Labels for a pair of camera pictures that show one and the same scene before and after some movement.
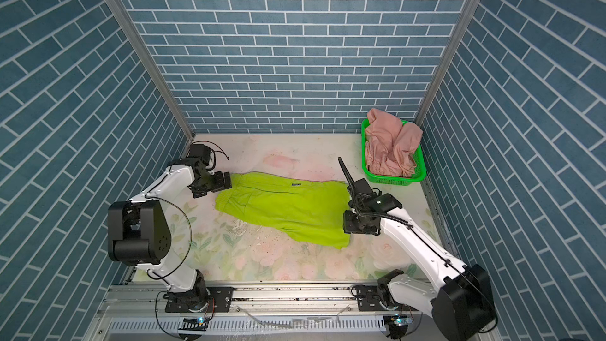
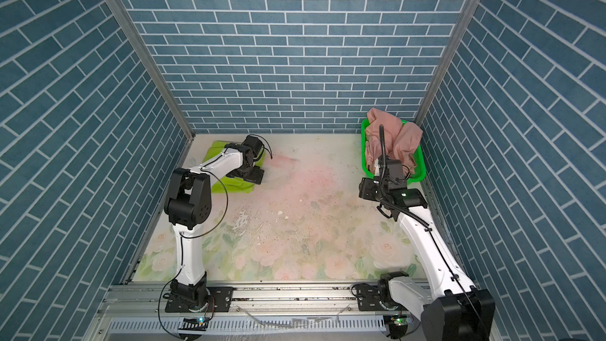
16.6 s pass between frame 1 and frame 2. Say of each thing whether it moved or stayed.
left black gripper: moved
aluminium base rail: stayed
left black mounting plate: stayed
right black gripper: moved
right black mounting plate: stayed
